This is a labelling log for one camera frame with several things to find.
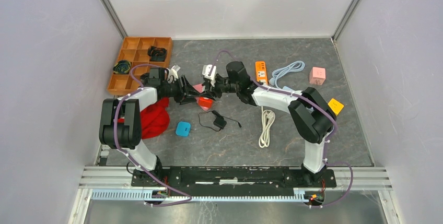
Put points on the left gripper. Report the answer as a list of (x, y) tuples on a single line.
[(186, 93)]

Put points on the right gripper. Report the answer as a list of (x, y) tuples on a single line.
[(214, 90)]

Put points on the red cube socket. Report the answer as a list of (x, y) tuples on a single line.
[(205, 103)]

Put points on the blue plug adapter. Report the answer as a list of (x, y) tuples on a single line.
[(183, 129)]

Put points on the pink triangular power strip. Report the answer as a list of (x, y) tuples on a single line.
[(199, 88)]

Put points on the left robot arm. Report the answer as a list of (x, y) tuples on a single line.
[(121, 122)]

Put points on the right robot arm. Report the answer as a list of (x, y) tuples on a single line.
[(313, 118)]

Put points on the orange power strip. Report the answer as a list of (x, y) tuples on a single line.
[(261, 72)]

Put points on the red cloth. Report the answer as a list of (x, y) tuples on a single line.
[(154, 119)]

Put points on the black coiled item top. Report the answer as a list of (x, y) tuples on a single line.
[(157, 54)]

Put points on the light blue power strip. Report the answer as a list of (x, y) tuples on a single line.
[(288, 89)]

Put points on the black green coiled item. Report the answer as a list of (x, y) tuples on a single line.
[(122, 67)]

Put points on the pink cube socket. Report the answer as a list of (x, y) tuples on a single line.
[(317, 76)]

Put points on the yellow cube socket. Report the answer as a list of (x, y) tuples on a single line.
[(335, 106)]

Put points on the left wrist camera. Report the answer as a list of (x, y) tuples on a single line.
[(173, 73)]

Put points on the black charger with cable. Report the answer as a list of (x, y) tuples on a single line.
[(219, 121)]

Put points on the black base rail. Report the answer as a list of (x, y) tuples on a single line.
[(231, 181)]

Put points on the white cable duct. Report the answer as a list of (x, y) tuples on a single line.
[(153, 196)]

